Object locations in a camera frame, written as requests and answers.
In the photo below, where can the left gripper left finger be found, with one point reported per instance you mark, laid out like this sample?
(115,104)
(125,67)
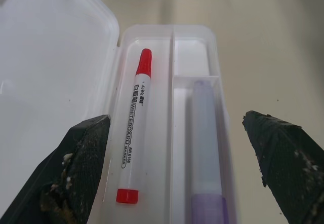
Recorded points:
(63,170)

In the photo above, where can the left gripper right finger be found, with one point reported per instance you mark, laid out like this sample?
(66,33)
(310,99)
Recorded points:
(293,170)

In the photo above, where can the red whiteboard marker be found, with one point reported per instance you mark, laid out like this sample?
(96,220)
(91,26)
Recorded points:
(131,132)

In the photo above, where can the purple highlighter pen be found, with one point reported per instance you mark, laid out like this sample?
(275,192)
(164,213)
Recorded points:
(205,145)

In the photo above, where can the white plastic case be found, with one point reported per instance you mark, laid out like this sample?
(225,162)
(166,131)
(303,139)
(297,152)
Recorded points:
(50,56)

